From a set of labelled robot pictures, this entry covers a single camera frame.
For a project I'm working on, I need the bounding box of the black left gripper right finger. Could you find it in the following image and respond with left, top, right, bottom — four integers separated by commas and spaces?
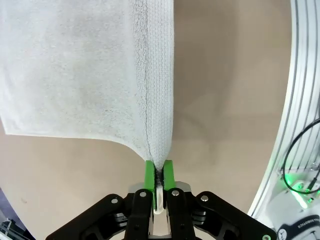
162, 159, 277, 240

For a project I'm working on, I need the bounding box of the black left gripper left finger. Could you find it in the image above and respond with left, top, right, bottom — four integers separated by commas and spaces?
46, 159, 155, 240

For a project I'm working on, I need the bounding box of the white towel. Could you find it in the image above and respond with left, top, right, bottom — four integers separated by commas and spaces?
0, 0, 175, 215

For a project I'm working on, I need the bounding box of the black base cable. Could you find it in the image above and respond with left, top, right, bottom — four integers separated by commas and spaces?
281, 121, 320, 195

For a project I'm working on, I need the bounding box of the white aluminium rail frame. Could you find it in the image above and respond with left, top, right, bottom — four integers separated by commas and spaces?
247, 0, 320, 226

